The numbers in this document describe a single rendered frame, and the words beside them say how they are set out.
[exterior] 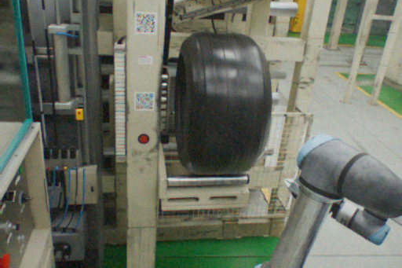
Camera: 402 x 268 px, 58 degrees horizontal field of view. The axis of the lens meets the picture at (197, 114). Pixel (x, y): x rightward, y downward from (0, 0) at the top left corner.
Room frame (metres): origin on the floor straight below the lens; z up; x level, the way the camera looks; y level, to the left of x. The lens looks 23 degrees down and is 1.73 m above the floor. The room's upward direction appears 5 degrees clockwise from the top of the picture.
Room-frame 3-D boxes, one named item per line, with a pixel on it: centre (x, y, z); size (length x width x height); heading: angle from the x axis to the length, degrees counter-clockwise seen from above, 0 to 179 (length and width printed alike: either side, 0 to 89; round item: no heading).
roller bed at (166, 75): (1.74, 0.26, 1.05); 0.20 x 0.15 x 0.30; 101
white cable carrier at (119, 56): (1.29, 0.29, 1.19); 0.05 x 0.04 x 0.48; 11
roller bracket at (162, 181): (1.37, 0.14, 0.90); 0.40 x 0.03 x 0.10; 11
